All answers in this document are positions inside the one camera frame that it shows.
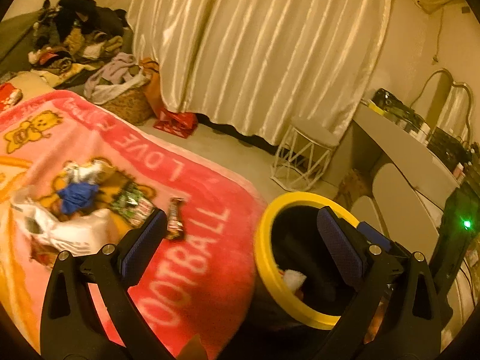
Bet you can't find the white printed plastic bag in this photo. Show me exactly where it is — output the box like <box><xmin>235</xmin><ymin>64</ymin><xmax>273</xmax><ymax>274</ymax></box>
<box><xmin>10</xmin><ymin>193</ymin><xmax>120</xmax><ymax>256</ymax></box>

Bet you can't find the blue plastic wrapper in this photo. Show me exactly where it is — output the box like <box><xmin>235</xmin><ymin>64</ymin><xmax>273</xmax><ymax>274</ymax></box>
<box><xmin>57</xmin><ymin>182</ymin><xmax>99</xmax><ymax>215</ymax></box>

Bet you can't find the yellow rimmed black trash bin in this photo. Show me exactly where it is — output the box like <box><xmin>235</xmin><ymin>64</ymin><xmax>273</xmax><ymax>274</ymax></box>
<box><xmin>248</xmin><ymin>192</ymin><xmax>372</xmax><ymax>331</ymax></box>

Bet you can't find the white chair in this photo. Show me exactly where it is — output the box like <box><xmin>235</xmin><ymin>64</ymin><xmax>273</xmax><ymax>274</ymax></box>
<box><xmin>351</xmin><ymin>163</ymin><xmax>443</xmax><ymax>259</ymax></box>

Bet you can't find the white dressing table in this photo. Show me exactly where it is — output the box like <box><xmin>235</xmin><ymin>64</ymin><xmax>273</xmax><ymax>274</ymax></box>
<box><xmin>322</xmin><ymin>104</ymin><xmax>459</xmax><ymax>227</ymax></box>

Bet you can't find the green cartoon snack packet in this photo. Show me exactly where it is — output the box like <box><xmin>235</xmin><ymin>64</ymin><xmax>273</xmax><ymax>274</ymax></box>
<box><xmin>110</xmin><ymin>182</ymin><xmax>154</xmax><ymax>228</ymax></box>

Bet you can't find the brown chocolate bar wrapper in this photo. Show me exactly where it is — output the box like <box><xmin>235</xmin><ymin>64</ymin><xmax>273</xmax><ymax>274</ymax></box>
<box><xmin>166</xmin><ymin>197</ymin><xmax>185</xmax><ymax>241</ymax></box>

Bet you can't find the black box on table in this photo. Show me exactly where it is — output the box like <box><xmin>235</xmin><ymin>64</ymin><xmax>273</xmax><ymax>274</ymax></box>
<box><xmin>372</xmin><ymin>88</ymin><xmax>427</xmax><ymax>133</ymax></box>

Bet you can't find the pink football bear blanket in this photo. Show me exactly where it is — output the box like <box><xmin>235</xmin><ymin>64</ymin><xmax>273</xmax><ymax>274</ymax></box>
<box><xmin>1</xmin><ymin>90</ymin><xmax>265</xmax><ymax>359</ymax></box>

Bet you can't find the red gift bag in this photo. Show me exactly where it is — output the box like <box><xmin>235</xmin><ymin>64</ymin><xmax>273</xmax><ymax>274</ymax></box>
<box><xmin>153</xmin><ymin>108</ymin><xmax>198</xmax><ymax>139</ymax></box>

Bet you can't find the woven laundry basket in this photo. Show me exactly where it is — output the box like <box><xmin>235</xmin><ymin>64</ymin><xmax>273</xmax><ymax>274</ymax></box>
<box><xmin>92</xmin><ymin>83</ymin><xmax>154</xmax><ymax>125</ymax></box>

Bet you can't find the orange bag beside basket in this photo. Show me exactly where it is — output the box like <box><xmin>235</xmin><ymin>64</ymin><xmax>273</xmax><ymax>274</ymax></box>
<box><xmin>139</xmin><ymin>58</ymin><xmax>164</xmax><ymax>119</ymax></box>

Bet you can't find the lavender cloth on basket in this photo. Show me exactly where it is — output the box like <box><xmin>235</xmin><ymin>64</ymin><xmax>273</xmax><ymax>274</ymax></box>
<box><xmin>83</xmin><ymin>52</ymin><xmax>150</xmax><ymax>105</ymax></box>

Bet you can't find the cream satin curtain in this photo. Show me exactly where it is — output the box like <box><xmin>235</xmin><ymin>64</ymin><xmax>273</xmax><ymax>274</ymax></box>
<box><xmin>128</xmin><ymin>0</ymin><xmax>392</xmax><ymax>145</ymax></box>

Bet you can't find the pile of clothes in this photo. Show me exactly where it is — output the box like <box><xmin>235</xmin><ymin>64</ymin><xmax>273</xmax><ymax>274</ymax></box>
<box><xmin>28</xmin><ymin>0</ymin><xmax>128</xmax><ymax>77</ymax></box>

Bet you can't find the white wire frame stool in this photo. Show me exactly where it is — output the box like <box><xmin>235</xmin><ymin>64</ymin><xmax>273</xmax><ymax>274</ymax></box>
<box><xmin>270</xmin><ymin>117</ymin><xmax>339</xmax><ymax>192</ymax></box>

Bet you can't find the curved frame vanity mirror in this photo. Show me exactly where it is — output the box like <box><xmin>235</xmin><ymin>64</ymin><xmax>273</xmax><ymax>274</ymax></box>
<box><xmin>409</xmin><ymin>68</ymin><xmax>474</xmax><ymax>146</ymax></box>

